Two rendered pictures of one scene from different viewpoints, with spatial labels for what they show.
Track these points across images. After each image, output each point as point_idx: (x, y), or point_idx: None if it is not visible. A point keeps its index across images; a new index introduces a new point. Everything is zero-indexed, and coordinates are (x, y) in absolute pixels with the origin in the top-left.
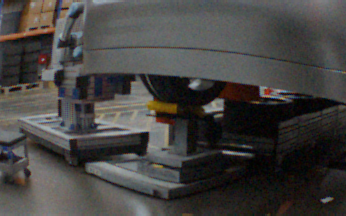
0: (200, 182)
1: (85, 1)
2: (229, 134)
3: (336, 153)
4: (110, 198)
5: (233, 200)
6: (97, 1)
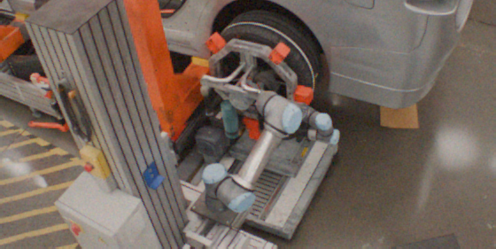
0: None
1: (276, 96)
2: (200, 117)
3: None
4: (366, 183)
5: (328, 112)
6: (458, 29)
